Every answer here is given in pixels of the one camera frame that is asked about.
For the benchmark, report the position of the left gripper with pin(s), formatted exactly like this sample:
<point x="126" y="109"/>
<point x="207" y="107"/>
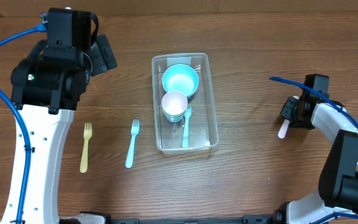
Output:
<point x="103" y="56"/>

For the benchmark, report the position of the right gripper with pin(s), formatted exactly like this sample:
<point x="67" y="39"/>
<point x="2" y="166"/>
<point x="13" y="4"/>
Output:
<point x="286" y="114"/>

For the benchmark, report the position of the pink plastic spoon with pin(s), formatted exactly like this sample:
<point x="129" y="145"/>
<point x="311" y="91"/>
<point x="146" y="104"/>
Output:
<point x="288" y="114"/>

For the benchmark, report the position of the yellow plastic fork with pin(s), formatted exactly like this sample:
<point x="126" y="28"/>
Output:
<point x="87" y="134"/>

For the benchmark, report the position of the light blue plastic fork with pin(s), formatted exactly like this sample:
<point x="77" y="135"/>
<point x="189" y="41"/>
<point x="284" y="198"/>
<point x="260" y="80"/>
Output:
<point x="130" y="154"/>

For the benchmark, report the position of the light blue bowl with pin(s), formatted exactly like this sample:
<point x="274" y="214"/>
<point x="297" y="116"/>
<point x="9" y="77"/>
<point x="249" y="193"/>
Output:
<point x="181" y="77"/>

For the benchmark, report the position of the pink plastic cup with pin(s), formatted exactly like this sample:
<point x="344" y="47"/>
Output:
<point x="174" y="103"/>

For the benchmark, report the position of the green plastic fork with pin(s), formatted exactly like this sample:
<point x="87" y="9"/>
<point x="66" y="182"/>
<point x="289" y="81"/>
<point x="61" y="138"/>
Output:
<point x="187" y="116"/>

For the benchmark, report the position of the green plastic cup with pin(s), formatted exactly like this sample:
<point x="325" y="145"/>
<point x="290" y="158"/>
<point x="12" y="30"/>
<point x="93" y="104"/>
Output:
<point x="174" y="119"/>

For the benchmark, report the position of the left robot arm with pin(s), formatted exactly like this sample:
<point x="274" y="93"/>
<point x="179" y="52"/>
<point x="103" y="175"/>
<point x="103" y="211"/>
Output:
<point x="47" y="133"/>

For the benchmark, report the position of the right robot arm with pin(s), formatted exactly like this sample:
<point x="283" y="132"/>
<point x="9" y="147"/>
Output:
<point x="337" y="193"/>

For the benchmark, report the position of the clear plastic container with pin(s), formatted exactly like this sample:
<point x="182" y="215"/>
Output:
<point x="203" y="128"/>

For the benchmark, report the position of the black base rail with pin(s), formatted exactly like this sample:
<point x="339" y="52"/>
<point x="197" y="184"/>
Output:
<point x="185" y="221"/>

